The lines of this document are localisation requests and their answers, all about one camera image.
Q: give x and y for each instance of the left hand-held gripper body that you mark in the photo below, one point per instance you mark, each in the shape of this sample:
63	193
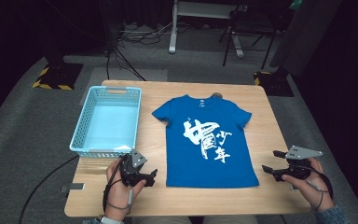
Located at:
132	172

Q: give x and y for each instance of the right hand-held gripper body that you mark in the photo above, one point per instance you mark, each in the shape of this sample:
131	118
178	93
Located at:
298	169

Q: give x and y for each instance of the blue t-shirt with white print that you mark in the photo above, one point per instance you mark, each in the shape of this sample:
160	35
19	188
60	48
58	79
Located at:
199	168

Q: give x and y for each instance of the person's left hand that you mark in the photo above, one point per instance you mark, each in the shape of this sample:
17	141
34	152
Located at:
118	199

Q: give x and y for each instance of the person's right hand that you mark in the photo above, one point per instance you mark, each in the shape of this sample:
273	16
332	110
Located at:
315	194

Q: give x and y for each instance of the light blue plastic basket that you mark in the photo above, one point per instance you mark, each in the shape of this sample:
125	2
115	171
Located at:
112	127

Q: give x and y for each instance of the black yellow striped stand base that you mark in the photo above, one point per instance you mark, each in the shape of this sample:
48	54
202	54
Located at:
59	77
275	84

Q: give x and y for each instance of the grey upright panel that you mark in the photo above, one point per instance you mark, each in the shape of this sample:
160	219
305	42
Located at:
304	37

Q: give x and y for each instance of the black metal chair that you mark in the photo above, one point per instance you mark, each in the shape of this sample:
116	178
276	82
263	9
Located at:
248	31

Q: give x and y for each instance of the grey metal table bracket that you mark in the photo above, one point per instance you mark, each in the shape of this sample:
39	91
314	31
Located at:
293	187
76	186

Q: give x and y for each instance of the white desk frame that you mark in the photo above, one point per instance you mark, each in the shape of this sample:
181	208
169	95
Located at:
199	9

